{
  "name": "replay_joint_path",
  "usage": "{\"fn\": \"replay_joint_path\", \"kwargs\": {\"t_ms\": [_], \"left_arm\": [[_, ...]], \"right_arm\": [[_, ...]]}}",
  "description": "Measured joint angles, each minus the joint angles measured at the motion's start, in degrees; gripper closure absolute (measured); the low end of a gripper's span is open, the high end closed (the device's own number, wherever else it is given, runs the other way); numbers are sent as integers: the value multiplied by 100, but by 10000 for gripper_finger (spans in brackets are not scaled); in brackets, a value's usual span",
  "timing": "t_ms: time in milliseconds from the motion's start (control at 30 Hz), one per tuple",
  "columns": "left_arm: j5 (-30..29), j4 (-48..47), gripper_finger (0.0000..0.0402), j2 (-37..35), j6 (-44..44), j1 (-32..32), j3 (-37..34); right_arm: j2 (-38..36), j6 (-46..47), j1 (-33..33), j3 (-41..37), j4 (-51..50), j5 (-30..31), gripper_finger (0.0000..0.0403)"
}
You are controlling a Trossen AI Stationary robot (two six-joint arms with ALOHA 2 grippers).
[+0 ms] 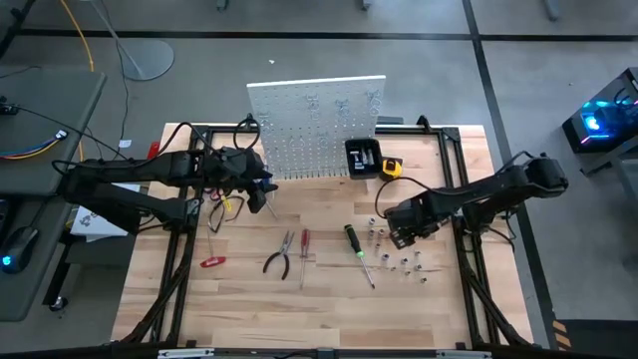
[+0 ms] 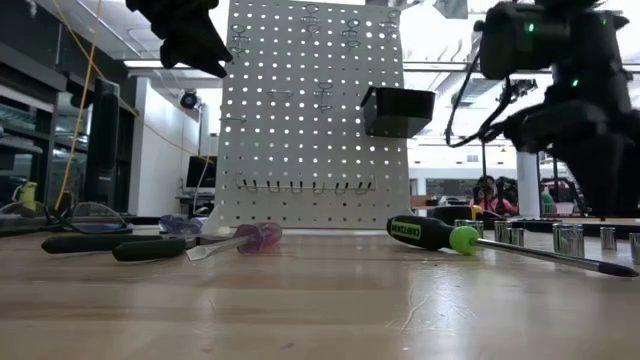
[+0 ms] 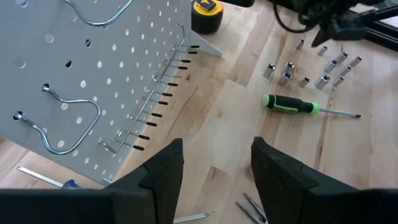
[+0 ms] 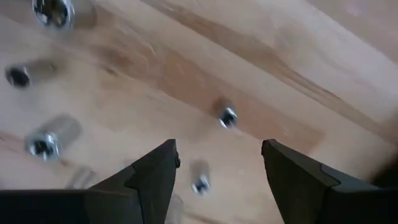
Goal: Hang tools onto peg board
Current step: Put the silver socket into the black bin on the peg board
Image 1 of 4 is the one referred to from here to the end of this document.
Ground grey side desk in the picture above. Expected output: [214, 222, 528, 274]
[0, 67, 109, 323]

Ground multi-hook wire rack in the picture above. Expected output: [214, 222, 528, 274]
[275, 168, 349, 181]

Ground silver metal bracket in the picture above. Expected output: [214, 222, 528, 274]
[436, 349, 493, 359]
[157, 347, 215, 359]

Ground black handled needle-nose pliers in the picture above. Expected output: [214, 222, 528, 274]
[262, 229, 296, 281]

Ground black plastic bin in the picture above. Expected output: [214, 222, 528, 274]
[344, 137, 384, 180]

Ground large blue handled screwdriver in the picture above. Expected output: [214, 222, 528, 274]
[257, 179, 279, 220]

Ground green black handled screwdriver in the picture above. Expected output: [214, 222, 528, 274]
[342, 223, 377, 290]

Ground yellow black tape measure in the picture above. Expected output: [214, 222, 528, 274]
[381, 157, 404, 181]

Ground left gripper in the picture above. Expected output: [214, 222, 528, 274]
[204, 146, 273, 214]

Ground thin black desk cable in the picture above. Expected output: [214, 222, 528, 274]
[0, 97, 131, 164]

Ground black computer mouse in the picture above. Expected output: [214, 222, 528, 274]
[0, 224, 40, 275]

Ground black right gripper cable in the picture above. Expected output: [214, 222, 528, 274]
[374, 177, 440, 220]

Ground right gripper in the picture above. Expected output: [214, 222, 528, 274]
[384, 192, 443, 250]

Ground computer case with lights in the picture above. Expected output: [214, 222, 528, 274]
[561, 66, 638, 156]

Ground white perforated pegboard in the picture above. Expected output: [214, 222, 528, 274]
[245, 74, 388, 181]

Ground yellow cable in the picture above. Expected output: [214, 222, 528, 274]
[59, 0, 96, 164]

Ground grey round stand base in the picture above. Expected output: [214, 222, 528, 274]
[89, 0, 175, 83]

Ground red handled screwdriver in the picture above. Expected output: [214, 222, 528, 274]
[297, 227, 312, 291]

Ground black metal table frame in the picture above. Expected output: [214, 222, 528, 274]
[112, 115, 537, 353]

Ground multicoloured ribbon cable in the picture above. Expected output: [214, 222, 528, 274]
[0, 129, 69, 162]

